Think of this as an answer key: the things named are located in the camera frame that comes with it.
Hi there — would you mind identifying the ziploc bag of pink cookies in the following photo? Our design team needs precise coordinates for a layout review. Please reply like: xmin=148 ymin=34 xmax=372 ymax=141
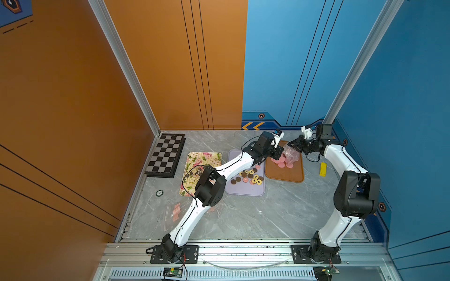
xmin=282 ymin=144 xmax=301 ymax=166

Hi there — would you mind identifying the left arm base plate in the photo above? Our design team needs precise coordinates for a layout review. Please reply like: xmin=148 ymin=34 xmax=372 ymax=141
xmin=150 ymin=245 xmax=199 ymax=265

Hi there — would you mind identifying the yellow rectangular block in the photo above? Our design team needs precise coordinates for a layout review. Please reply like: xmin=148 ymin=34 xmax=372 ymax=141
xmin=319 ymin=162 xmax=327 ymax=177

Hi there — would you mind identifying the left green circuit board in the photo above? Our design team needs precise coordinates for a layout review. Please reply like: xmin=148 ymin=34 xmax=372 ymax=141
xmin=162 ymin=268 xmax=184 ymax=281

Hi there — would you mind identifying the pile of pink round cookies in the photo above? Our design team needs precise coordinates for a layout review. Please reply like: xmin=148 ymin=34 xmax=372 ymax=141
xmin=270 ymin=156 xmax=298 ymax=169

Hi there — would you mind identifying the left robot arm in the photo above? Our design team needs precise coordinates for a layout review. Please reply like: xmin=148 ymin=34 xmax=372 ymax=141
xmin=159 ymin=129 xmax=284 ymax=263

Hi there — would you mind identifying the ziploc bag of beige cookies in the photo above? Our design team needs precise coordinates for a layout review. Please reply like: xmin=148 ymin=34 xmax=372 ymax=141
xmin=207 ymin=206 xmax=220 ymax=215

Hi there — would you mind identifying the black white chessboard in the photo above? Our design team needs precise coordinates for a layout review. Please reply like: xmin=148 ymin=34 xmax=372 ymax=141
xmin=145 ymin=133 xmax=186 ymax=178

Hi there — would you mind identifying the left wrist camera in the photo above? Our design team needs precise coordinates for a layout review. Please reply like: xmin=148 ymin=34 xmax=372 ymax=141
xmin=271 ymin=129 xmax=284 ymax=147

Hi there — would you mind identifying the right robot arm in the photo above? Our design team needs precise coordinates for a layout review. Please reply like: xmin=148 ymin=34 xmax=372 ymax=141
xmin=288 ymin=124 xmax=381 ymax=263

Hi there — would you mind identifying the ziploc bag of mixed cookies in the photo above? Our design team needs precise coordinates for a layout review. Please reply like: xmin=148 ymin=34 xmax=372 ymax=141
xmin=163 ymin=203 xmax=183 ymax=233

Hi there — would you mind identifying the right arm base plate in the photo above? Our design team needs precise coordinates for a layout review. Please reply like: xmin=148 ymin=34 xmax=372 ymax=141
xmin=291 ymin=244 xmax=342 ymax=264

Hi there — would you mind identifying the lavender plastic tray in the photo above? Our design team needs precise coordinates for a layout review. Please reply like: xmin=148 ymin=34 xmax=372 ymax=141
xmin=217 ymin=149 xmax=266 ymax=197

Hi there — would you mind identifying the brown plastic tray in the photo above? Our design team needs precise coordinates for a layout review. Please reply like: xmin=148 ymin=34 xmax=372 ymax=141
xmin=265 ymin=154 xmax=305 ymax=183

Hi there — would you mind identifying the green circuit board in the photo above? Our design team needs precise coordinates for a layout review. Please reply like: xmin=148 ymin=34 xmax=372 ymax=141
xmin=313 ymin=268 xmax=340 ymax=281
xmin=162 ymin=268 xmax=184 ymax=281

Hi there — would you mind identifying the floral pattern tray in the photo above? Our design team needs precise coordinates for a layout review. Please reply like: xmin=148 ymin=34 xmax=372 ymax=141
xmin=179 ymin=152 xmax=222 ymax=197

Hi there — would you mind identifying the right green circuit board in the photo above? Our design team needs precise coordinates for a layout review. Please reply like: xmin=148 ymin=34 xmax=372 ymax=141
xmin=313 ymin=268 xmax=340 ymax=281

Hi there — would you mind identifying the pile of mixed round cookies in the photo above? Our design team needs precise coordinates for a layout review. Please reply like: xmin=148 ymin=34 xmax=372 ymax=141
xmin=231 ymin=165 xmax=265 ymax=186

